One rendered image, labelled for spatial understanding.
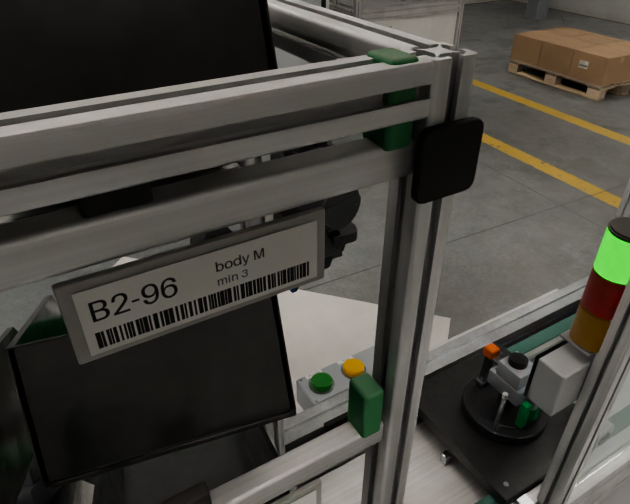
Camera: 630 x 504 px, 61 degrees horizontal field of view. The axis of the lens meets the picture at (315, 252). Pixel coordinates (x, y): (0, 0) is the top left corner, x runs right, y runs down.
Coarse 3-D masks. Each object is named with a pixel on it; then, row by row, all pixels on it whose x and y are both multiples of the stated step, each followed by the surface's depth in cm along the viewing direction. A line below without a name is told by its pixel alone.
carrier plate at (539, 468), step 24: (480, 360) 101; (432, 384) 96; (456, 384) 96; (432, 408) 92; (456, 408) 92; (456, 432) 87; (552, 432) 87; (456, 456) 86; (480, 456) 84; (504, 456) 84; (528, 456) 84; (552, 456) 84; (480, 480) 82; (504, 480) 80; (528, 480) 80
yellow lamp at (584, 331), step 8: (576, 312) 63; (584, 312) 61; (576, 320) 63; (584, 320) 61; (592, 320) 60; (600, 320) 60; (608, 320) 59; (576, 328) 63; (584, 328) 61; (592, 328) 61; (600, 328) 60; (576, 336) 63; (584, 336) 62; (592, 336) 61; (600, 336) 61; (584, 344) 62; (592, 344) 62; (600, 344) 61
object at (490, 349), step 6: (486, 348) 89; (492, 348) 89; (498, 348) 89; (486, 354) 89; (492, 354) 88; (498, 354) 89; (486, 360) 90; (492, 360) 89; (498, 360) 88; (486, 366) 90; (480, 372) 92; (486, 372) 91; (480, 378) 93; (486, 378) 92
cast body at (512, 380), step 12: (504, 360) 85; (516, 360) 84; (528, 360) 84; (492, 372) 87; (504, 372) 85; (516, 372) 83; (528, 372) 83; (492, 384) 88; (504, 384) 86; (516, 384) 83; (516, 396) 84
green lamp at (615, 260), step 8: (608, 232) 56; (608, 240) 56; (616, 240) 55; (600, 248) 58; (608, 248) 56; (616, 248) 55; (624, 248) 54; (600, 256) 57; (608, 256) 56; (616, 256) 55; (624, 256) 55; (600, 264) 57; (608, 264) 56; (616, 264) 56; (624, 264) 55; (600, 272) 58; (608, 272) 57; (616, 272) 56; (624, 272) 56; (616, 280) 56; (624, 280) 56
